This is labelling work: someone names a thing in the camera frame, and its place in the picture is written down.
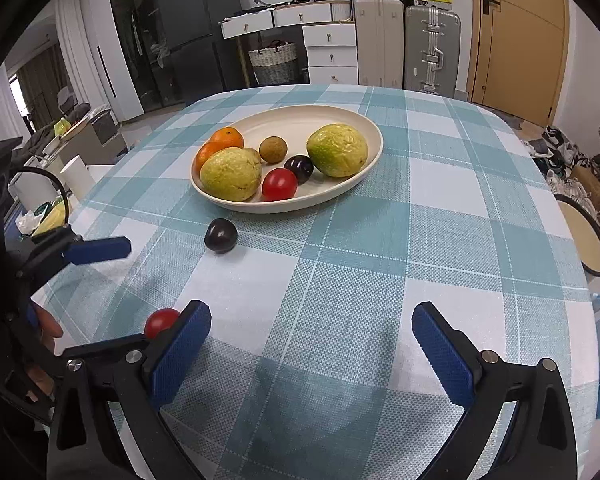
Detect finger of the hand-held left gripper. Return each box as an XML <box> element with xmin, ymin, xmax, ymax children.
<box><xmin>15</xmin><ymin>224</ymin><xmax>132</xmax><ymax>291</ymax></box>

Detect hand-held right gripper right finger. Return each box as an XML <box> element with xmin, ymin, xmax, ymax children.
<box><xmin>411</xmin><ymin>301</ymin><xmax>578</xmax><ymax>480</ymax></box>

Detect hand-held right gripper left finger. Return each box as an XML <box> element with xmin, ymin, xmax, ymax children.
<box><xmin>46</xmin><ymin>300</ymin><xmax>212</xmax><ymax>480</ymax></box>

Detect red tomato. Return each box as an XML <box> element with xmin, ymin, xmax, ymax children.
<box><xmin>144</xmin><ymin>308</ymin><xmax>182</xmax><ymax>339</ymax></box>
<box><xmin>261</xmin><ymin>168</ymin><xmax>299</xmax><ymax>202</ymax></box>

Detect dark purple plum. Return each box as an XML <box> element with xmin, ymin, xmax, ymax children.
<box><xmin>203</xmin><ymin>218</ymin><xmax>239</xmax><ymax>254</ymax></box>
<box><xmin>283</xmin><ymin>155</ymin><xmax>315</xmax><ymax>184</ymax></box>

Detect orange tangerine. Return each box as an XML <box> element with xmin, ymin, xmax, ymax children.
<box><xmin>194</xmin><ymin>142</ymin><xmax>226</xmax><ymax>173</ymax></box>
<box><xmin>210</xmin><ymin>127</ymin><xmax>244</xmax><ymax>151</ymax></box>

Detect brown kiwi-like fruit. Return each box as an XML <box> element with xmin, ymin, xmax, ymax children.
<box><xmin>258</xmin><ymin>137</ymin><xmax>288</xmax><ymax>164</ymax></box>

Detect yellow-green guava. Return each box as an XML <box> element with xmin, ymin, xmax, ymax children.
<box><xmin>306</xmin><ymin>123</ymin><xmax>369</xmax><ymax>178</ymax></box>
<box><xmin>199</xmin><ymin>147</ymin><xmax>263</xmax><ymax>203</ymax></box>

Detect cream round plate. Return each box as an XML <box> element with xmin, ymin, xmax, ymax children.
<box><xmin>189</xmin><ymin>105</ymin><xmax>385</xmax><ymax>214</ymax></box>

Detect person's left hand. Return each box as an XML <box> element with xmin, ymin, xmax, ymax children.
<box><xmin>27</xmin><ymin>305</ymin><xmax>65</xmax><ymax>403</ymax></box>

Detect yellow bag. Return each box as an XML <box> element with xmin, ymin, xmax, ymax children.
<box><xmin>30</xmin><ymin>200</ymin><xmax>69</xmax><ymax>237</ymax></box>

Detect white cylindrical container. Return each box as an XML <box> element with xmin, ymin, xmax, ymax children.
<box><xmin>60</xmin><ymin>156</ymin><xmax>95</xmax><ymax>201</ymax></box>

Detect teal checked tablecloth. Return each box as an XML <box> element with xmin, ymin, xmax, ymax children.
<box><xmin>30</xmin><ymin>82</ymin><xmax>600</xmax><ymax>480</ymax></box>

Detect grey chair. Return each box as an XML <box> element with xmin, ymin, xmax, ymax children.
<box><xmin>25</xmin><ymin>86</ymin><xmax>92</xmax><ymax>153</ymax></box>

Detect brown curtain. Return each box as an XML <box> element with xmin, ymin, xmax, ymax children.
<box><xmin>17</xmin><ymin>42</ymin><xmax>76</xmax><ymax>131</ymax></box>

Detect round stool with black rim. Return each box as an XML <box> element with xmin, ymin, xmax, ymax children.
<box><xmin>552</xmin><ymin>192</ymin><xmax>600</xmax><ymax>277</ymax></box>

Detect white wardrobe door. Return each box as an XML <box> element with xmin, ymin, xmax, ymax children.
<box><xmin>55</xmin><ymin>0</ymin><xmax>146</xmax><ymax>123</ymax></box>

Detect cardboard box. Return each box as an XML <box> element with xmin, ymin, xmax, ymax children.
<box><xmin>570</xmin><ymin>165</ymin><xmax>600</xmax><ymax>211</ymax></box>

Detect scattered sneakers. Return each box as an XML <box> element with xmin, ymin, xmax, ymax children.
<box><xmin>522</xmin><ymin>125</ymin><xmax>600</xmax><ymax>211</ymax></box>

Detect dark refrigerator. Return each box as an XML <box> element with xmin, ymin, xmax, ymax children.
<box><xmin>152</xmin><ymin>0</ymin><xmax>246</xmax><ymax>106</ymax></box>

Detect wicker laundry basket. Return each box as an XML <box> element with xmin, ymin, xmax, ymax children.
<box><xmin>247</xmin><ymin>41</ymin><xmax>299</xmax><ymax>87</ymax></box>

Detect white desk with drawers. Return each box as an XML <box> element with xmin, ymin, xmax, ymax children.
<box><xmin>219</xmin><ymin>2</ymin><xmax>333</xmax><ymax>39</ymax></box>

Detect white drawer chest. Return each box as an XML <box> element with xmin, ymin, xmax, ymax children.
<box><xmin>302</xmin><ymin>22</ymin><xmax>359</xmax><ymax>86</ymax></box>

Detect silver suitcase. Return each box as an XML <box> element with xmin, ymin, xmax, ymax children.
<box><xmin>404</xmin><ymin>4</ymin><xmax>462</xmax><ymax>96</ymax></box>

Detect beige suitcase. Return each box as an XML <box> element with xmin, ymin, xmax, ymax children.
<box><xmin>354</xmin><ymin>0</ymin><xmax>406</xmax><ymax>88</ymax></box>

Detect wooden door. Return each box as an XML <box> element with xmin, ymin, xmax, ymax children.
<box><xmin>470</xmin><ymin>0</ymin><xmax>571</xmax><ymax>128</ymax></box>

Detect black cable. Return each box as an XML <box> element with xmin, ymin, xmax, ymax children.
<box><xmin>10</xmin><ymin>166</ymin><xmax>73</xmax><ymax>231</ymax></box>

